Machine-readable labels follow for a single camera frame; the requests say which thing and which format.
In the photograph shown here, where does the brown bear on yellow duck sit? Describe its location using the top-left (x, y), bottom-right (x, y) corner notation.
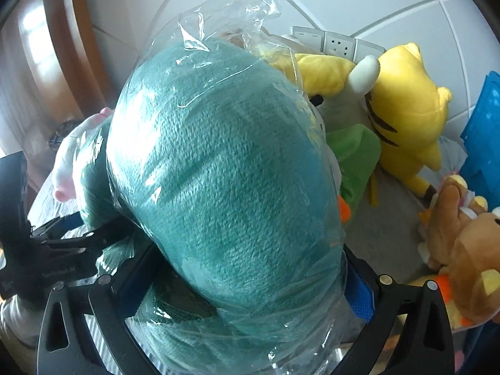
top-left (411, 174), bottom-right (499, 333)

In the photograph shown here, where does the teal plush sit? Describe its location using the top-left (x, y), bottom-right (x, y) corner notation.
top-left (73, 0), bottom-right (345, 374)

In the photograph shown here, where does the white wall socket panel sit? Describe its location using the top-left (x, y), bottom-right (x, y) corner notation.
top-left (292, 26), bottom-right (386, 63)

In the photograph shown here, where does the small white bird plush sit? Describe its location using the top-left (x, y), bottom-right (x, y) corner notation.
top-left (337, 195), bottom-right (352, 223)

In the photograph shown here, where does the yellow pikachu plush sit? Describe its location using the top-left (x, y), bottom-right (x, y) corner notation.
top-left (365, 42), bottom-right (453, 201)

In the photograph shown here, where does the blue plastic storage crate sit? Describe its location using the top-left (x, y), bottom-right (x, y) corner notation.
top-left (460, 71), bottom-right (500, 209)

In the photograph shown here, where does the dark box by window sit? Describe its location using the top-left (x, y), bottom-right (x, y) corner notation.
top-left (47, 119), bottom-right (83, 152)

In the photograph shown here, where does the yellow banana dog plush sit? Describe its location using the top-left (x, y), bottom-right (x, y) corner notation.
top-left (249, 43), bottom-right (381, 99)

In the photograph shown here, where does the pink and white round plush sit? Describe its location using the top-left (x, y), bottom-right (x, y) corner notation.
top-left (51, 107), bottom-right (113, 202)

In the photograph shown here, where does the green frog plush pouch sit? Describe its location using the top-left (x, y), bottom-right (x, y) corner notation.
top-left (326, 124), bottom-right (381, 222)

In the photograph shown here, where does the light blue bed sheet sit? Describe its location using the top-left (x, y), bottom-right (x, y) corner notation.
top-left (23, 163), bottom-right (443, 375)

